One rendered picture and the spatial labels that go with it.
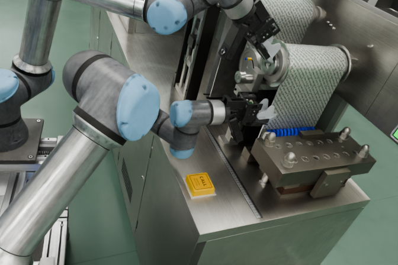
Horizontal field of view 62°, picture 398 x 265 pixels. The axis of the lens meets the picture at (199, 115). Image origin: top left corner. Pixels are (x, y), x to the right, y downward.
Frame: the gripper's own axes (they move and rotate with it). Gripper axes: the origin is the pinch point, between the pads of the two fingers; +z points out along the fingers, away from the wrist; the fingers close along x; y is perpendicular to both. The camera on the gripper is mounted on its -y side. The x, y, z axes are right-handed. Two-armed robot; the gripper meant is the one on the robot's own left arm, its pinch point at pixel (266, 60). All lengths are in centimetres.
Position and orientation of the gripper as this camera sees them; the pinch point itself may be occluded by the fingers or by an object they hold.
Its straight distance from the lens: 104.1
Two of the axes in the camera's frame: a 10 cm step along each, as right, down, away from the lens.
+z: 5.6, 4.8, 6.8
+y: 7.5, -6.4, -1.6
